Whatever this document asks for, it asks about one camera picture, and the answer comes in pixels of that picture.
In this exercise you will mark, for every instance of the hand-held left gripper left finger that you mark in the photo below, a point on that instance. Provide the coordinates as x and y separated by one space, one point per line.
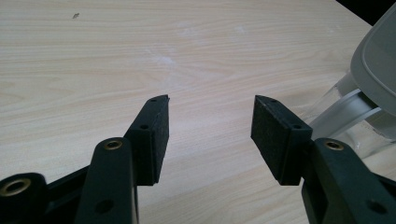
149 140

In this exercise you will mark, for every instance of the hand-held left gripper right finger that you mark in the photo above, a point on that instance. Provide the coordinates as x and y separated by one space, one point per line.
277 140

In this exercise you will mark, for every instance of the clear jug with white lid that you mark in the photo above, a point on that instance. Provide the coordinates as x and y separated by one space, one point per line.
376 62

